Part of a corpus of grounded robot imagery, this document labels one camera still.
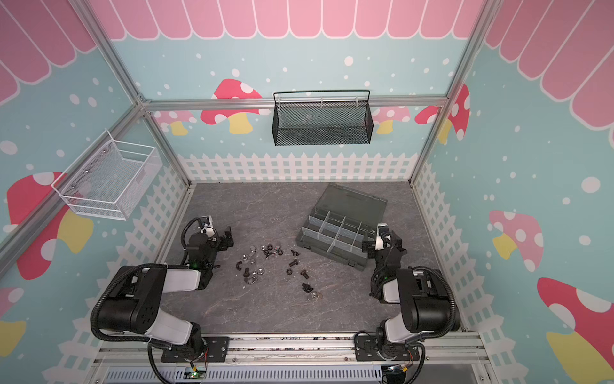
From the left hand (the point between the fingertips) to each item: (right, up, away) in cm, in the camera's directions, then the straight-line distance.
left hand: (219, 231), depth 94 cm
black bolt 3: (+12, -15, -4) cm, 20 cm away
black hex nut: (+28, -15, -2) cm, 32 cm away
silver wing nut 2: (+13, -8, +2) cm, 15 cm away
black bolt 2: (+30, -12, -1) cm, 32 cm away
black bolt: (+34, -16, -4) cm, 38 cm away
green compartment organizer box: (+49, +3, +11) cm, 50 cm away
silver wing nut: (+38, -22, -9) cm, 45 cm away
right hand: (+63, 0, -3) cm, 63 cm away
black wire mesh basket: (+41, +42, -1) cm, 59 cm away
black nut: (+19, -7, +3) cm, 21 cm away
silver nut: (+10, -10, +1) cm, 14 cm away
